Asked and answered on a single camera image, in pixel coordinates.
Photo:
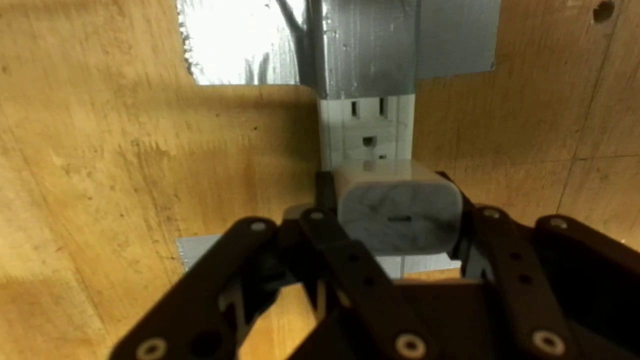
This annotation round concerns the white charger head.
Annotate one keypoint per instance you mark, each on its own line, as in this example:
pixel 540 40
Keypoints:
pixel 398 206

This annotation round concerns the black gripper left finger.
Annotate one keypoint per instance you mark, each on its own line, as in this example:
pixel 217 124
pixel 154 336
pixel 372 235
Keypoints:
pixel 210 310

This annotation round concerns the white power strip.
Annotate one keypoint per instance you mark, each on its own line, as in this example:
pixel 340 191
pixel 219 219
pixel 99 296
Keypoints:
pixel 362 65

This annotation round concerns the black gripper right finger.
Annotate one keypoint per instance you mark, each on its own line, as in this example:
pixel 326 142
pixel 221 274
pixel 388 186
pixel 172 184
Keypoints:
pixel 553 291

